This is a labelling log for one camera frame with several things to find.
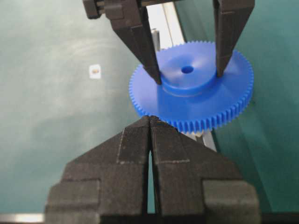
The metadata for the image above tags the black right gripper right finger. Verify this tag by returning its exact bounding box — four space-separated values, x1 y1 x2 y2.
149 116 260 224

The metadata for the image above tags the small white paper marker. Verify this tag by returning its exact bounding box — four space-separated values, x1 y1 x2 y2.
89 64 101 79

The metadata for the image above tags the black frame rail structure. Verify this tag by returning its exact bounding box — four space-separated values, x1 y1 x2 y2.
0 212 299 224

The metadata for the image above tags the silver aluminium extrusion rail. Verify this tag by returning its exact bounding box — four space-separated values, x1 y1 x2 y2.
140 0 218 152

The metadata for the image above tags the teal table mat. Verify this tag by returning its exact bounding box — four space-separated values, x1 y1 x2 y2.
0 0 299 213

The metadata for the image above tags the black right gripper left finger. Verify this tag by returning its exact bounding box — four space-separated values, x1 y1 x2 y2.
45 116 150 224

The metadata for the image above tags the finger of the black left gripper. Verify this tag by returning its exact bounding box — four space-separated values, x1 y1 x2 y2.
83 0 162 85
213 0 255 77

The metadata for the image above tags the large blue plastic gear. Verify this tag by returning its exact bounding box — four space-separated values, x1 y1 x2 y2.
128 41 254 133

